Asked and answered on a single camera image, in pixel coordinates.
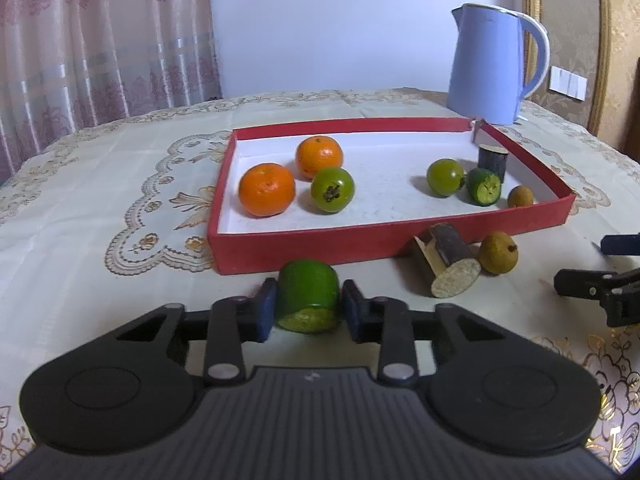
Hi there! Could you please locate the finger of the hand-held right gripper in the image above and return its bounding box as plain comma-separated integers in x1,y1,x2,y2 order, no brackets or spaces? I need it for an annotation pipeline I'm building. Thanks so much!
591,233,640,257
554,267,640,328

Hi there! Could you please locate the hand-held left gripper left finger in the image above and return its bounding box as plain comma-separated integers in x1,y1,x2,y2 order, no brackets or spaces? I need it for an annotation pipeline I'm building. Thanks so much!
115,277,278,386

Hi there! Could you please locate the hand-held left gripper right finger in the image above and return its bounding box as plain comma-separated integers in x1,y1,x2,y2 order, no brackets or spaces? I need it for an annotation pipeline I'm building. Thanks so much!
341,279,506,387

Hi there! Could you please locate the bright green cut fruit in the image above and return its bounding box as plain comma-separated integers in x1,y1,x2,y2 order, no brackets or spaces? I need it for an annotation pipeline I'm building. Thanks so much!
276,259,342,335

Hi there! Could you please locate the red cardboard box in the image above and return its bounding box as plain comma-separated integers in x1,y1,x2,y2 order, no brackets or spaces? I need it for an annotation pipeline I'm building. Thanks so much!
206,116,577,276

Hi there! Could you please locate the large orange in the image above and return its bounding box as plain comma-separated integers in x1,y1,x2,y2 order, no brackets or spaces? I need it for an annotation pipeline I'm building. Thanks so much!
238,162,296,218

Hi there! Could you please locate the large yellow-brown longan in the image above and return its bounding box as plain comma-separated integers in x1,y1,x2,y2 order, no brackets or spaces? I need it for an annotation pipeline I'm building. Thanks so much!
478,231,519,276

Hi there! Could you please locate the small brown longan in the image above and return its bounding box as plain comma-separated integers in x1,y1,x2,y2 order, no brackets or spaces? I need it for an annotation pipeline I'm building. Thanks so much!
507,185,535,209

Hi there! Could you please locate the split sugarcane piece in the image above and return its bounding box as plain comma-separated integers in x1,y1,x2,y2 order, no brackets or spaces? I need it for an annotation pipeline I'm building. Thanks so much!
411,222,482,300

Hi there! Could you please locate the green fruit with dark calyx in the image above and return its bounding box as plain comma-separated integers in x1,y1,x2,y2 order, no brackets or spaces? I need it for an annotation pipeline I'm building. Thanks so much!
310,166,356,214

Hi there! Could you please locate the dark green cut fruit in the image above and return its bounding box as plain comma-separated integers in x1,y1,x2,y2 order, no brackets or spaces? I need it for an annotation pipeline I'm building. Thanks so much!
466,167,502,207

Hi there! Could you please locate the short dark sugarcane piece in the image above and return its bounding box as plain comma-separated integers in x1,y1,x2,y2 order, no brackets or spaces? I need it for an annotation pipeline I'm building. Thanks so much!
477,143,509,183

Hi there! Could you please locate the small orange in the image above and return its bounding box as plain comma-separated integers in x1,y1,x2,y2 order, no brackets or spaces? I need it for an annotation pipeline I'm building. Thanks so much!
295,135,344,181

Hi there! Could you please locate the olive green round fruit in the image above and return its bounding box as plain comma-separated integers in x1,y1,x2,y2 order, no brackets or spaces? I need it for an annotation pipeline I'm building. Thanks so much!
426,158,466,198

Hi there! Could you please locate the light blue electric kettle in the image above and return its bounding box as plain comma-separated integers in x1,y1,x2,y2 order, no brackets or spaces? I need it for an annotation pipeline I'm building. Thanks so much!
446,4,552,126

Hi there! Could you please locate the pink patterned curtain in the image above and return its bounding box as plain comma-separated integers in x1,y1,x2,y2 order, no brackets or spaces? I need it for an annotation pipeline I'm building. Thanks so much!
0,0,223,186

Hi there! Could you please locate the white wall switch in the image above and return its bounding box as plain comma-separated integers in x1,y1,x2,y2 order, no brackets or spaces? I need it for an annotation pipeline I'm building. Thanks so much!
549,65,588,102

